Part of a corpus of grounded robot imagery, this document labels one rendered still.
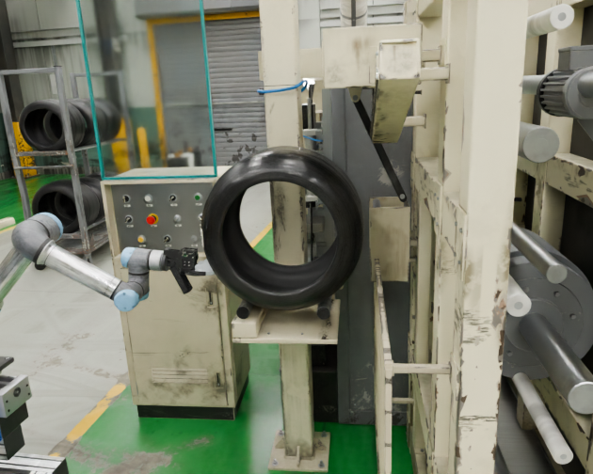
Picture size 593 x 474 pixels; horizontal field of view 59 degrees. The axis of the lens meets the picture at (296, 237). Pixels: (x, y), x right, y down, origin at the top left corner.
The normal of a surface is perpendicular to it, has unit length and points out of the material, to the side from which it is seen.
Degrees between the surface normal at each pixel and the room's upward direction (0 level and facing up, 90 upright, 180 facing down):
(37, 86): 90
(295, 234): 90
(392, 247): 90
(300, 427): 90
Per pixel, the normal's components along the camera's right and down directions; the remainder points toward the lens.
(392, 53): -0.12, -0.04
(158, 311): -0.11, 0.28
